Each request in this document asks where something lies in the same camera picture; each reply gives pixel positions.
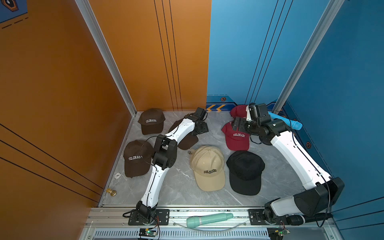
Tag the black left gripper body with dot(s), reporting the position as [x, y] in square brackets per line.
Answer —
[203, 128]

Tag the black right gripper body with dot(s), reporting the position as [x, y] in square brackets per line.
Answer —
[249, 127]

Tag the maroon cap front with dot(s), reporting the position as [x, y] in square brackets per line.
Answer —
[236, 140]

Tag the maroon cap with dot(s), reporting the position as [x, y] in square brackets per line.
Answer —
[239, 111]
[236, 140]

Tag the black cap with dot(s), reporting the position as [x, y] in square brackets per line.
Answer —
[246, 170]

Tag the beige cap front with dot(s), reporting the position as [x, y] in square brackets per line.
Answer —
[208, 165]

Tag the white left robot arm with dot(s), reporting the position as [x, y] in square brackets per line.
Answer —
[165, 156]

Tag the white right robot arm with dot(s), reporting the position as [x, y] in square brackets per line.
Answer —
[321, 189]

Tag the maroon cap back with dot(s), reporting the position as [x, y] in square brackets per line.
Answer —
[239, 111]

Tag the blue microphone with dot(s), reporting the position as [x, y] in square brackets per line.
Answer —
[292, 124]

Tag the black microphone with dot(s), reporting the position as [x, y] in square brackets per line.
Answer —
[297, 220]

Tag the green microphone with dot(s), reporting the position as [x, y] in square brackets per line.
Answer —
[194, 222]

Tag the circuit board right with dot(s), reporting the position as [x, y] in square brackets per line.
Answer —
[277, 234]

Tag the brass knob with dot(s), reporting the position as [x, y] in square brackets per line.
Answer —
[111, 192]

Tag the green circuit board left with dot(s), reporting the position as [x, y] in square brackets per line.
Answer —
[147, 234]

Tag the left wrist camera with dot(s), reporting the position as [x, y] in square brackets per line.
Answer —
[200, 114]

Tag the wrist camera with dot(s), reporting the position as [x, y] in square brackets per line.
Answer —
[258, 112]
[200, 114]

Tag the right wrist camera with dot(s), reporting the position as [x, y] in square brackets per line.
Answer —
[258, 112]

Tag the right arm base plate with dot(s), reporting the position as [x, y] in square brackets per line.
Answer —
[257, 217]

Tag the aluminium front rail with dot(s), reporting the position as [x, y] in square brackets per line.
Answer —
[111, 223]

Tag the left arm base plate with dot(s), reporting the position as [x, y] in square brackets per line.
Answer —
[161, 217]

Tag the aluminium corner post right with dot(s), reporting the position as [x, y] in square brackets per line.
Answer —
[319, 32]

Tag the aluminium corner post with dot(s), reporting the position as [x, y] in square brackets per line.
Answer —
[319, 32]
[101, 42]

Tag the aluminium corner post left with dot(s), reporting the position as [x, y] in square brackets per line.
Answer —
[101, 42]

